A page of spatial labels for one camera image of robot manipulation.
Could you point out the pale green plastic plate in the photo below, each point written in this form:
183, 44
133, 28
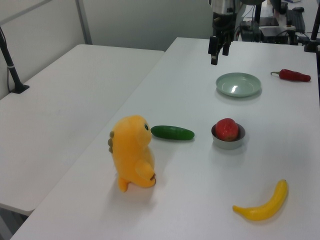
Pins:
238, 84

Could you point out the yellow toy banana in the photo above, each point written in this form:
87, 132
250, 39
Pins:
265, 204

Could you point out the grey partition post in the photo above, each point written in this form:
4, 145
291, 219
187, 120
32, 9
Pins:
85, 21

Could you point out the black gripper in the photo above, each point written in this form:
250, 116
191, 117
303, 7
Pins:
223, 23

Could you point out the grey laptop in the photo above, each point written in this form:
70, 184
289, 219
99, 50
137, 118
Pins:
269, 21

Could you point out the black camera stand pole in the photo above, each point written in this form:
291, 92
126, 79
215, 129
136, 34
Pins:
313, 35
11, 66

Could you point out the red toy chili pepper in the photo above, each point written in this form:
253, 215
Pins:
293, 75

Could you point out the black keyboard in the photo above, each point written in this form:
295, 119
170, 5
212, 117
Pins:
295, 20

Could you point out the black electronics box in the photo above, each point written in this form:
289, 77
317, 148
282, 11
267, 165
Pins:
248, 31

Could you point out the black computer mouse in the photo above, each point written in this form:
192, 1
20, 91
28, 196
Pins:
298, 9

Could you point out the red toy apple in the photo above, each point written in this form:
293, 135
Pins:
227, 129

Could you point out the orange plush dinosaur toy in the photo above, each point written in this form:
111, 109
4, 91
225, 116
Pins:
133, 155

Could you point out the small metal bowl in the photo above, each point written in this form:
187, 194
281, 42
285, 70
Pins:
228, 144

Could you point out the green toy cucumber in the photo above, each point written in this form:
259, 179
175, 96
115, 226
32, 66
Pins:
172, 132

